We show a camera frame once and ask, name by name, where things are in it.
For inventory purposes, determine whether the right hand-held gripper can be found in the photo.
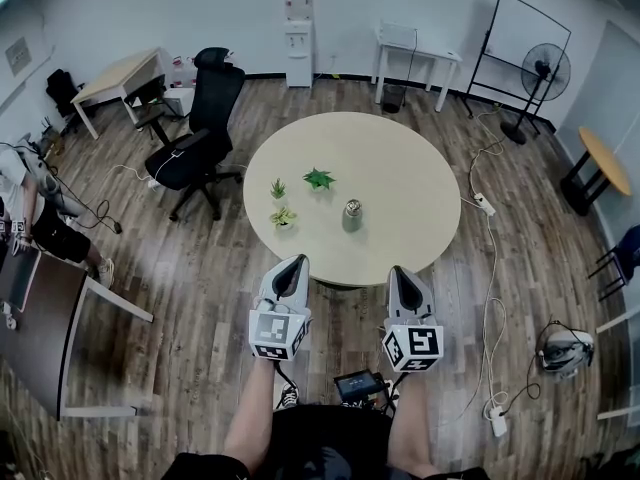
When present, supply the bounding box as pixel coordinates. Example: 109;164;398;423
382;266;445;373

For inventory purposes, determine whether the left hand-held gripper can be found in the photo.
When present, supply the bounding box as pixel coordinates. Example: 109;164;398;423
248;253;313;364

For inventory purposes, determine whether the person's right forearm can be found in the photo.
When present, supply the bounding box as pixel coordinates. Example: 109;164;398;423
387;371;441;475

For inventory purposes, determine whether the person's left forearm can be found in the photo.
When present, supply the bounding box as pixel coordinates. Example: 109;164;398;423
223;360;280;469

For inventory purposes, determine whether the variegated pale-leaf potted plant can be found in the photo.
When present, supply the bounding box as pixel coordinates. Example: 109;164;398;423
269;206;299;231

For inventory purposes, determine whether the small black chest monitor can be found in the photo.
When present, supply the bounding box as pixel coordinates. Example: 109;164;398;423
333;367;387;404

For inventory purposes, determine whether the broad-leaf green potted plant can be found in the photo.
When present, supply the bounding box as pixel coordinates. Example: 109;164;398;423
302;167;336;193

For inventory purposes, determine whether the beige round table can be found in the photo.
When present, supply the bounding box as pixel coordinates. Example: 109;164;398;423
242;111;462;288

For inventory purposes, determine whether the person's black clothing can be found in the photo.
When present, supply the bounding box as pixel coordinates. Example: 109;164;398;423
172;401;491;480

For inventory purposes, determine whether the grey head-mounted device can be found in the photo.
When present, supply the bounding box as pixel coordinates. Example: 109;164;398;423
535;319;596;382

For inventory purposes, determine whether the black office chair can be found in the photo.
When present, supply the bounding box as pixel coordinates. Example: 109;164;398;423
133;46;247;222

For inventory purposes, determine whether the black mesh trash bin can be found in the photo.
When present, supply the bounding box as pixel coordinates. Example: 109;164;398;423
382;83;405;114

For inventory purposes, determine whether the white box cabinet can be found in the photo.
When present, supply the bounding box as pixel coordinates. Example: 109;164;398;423
162;87;194;119

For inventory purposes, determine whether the black chair with blue cloth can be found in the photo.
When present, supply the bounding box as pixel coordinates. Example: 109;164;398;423
587;225;640;302

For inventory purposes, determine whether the white water dispenser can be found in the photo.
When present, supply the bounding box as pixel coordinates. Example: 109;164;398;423
282;0;316;89

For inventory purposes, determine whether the yellow round side table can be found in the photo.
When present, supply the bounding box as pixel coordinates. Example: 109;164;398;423
559;126;634;218

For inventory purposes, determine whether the black desktop computer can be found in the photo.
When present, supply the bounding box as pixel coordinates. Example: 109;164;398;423
123;75;167;110

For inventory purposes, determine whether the dark table with white legs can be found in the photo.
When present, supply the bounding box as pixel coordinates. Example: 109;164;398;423
0;250;155;422

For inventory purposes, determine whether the white side table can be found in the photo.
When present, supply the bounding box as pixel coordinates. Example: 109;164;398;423
373;41;464;113

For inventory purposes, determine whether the black standing fan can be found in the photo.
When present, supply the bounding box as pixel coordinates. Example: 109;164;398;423
499;42;572;145

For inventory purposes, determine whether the white flat panel appliance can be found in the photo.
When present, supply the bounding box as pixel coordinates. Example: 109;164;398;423
378;19;419;49

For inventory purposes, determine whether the light wooden rectangular desk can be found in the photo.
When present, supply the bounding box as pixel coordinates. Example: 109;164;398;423
69;46;166;141

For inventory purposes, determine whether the black-framed rolling whiteboard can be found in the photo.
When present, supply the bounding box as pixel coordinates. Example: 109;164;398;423
462;0;573;134

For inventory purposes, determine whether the black mesh chair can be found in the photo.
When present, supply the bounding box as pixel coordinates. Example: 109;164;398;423
45;67;86;119

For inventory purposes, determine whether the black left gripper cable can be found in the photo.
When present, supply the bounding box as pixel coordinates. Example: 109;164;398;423
272;361;301;395

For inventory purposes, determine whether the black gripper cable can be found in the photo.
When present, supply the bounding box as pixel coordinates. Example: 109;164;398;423
272;361;301;395
383;371;407;412

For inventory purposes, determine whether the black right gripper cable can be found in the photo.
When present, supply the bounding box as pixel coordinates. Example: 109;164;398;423
383;371;407;412

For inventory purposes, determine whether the thin white charging cable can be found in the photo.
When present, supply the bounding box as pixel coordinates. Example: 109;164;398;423
112;150;182;190

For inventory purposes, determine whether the black floor cable with adapter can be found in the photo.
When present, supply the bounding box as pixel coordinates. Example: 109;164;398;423
49;167;124;237

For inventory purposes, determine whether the white frame table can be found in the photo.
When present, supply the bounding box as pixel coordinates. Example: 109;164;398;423
594;305;640;422

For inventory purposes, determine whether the grey wall poster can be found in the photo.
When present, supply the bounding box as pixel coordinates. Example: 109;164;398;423
4;37;34;77

